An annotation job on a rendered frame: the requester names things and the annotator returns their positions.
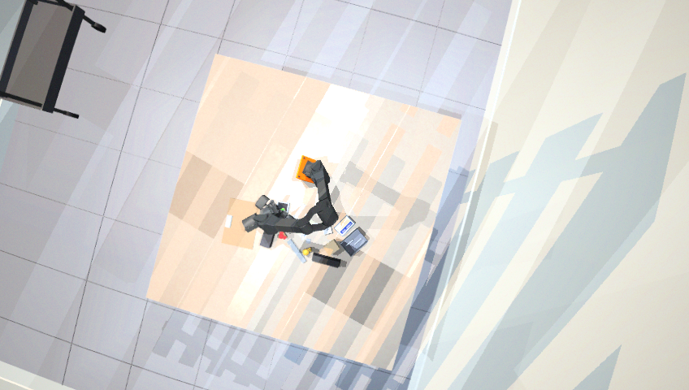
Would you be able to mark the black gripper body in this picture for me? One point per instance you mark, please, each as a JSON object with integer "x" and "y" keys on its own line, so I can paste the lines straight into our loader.
{"x": 262, "y": 202}

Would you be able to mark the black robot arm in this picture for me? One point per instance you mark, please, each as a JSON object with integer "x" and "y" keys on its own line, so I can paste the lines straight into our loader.
{"x": 271, "y": 224}

